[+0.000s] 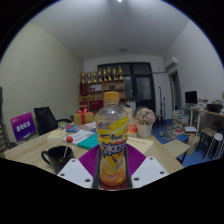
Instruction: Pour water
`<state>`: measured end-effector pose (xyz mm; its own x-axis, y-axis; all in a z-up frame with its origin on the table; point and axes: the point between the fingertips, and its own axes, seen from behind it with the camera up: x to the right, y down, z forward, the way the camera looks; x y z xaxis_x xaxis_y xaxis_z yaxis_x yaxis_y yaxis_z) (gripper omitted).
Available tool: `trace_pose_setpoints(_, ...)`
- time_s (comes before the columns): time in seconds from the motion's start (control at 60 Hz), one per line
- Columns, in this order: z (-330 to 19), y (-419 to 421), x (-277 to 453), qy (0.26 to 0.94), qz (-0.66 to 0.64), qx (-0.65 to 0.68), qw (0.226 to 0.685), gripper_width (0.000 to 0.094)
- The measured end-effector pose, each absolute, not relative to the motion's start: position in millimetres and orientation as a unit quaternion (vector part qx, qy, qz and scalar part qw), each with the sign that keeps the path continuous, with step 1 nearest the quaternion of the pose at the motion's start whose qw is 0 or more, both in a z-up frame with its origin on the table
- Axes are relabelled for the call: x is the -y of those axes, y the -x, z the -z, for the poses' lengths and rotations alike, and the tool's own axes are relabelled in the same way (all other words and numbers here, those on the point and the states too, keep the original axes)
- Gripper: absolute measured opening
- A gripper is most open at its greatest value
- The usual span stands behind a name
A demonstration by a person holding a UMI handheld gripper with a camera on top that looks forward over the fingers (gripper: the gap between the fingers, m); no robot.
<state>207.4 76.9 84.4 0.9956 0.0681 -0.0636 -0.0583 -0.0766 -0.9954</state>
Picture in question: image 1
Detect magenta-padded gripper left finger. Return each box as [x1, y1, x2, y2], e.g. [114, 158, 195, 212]
[56, 144, 102, 190]

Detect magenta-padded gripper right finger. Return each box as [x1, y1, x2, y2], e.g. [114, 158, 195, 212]
[124, 143, 169, 189]

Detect yellow drink bottle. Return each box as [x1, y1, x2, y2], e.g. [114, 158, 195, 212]
[95, 91, 130, 188]

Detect black mug with coloured dots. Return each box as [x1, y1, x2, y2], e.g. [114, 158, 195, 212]
[40, 145, 75, 175]

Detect pale yellow flat box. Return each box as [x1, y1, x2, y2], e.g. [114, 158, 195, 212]
[125, 135, 155, 155]

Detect teal book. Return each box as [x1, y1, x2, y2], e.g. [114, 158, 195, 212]
[76, 132, 100, 151]

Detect low pale wooden table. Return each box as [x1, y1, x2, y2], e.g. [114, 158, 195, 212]
[163, 139, 191, 164]

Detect white printed paper sheet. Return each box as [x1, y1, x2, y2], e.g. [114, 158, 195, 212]
[63, 129, 96, 145]

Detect cream notepad block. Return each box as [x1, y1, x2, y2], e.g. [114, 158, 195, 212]
[46, 128, 67, 141]

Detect orange cup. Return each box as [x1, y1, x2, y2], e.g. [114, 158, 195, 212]
[127, 123, 139, 138]

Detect colourful magazine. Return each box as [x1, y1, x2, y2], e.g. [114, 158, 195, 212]
[60, 122, 98, 134]

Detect pink flowers in white pot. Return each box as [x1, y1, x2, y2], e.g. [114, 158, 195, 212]
[134, 107, 157, 139]

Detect yellow gift box red ribbon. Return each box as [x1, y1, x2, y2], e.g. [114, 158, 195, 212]
[73, 108, 95, 126]

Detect stack of books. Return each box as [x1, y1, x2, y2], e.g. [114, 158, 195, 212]
[171, 109, 191, 134]

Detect black office chair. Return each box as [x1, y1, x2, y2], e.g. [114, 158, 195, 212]
[33, 106, 73, 136]

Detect black floor stand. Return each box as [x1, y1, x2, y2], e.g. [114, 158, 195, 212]
[157, 85, 167, 128]

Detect brown wooden stool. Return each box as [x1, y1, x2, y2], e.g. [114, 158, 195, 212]
[198, 126, 218, 148]

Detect purple sign board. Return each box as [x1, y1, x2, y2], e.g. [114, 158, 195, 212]
[9, 111, 38, 143]

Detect white round stool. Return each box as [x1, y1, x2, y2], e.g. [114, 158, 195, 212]
[203, 132, 224, 161]

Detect wooden shelf unit with trophies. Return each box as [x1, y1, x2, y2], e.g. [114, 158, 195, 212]
[78, 65, 127, 114]

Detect dark glass door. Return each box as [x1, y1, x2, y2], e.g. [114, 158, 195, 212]
[97, 62, 156, 113]

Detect black computer monitor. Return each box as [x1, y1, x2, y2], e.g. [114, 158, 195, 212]
[184, 90, 198, 106]

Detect long wooden desk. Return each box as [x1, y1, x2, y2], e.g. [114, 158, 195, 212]
[183, 106, 224, 134]

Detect white wall air conditioner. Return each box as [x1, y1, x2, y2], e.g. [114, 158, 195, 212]
[163, 55, 179, 70]

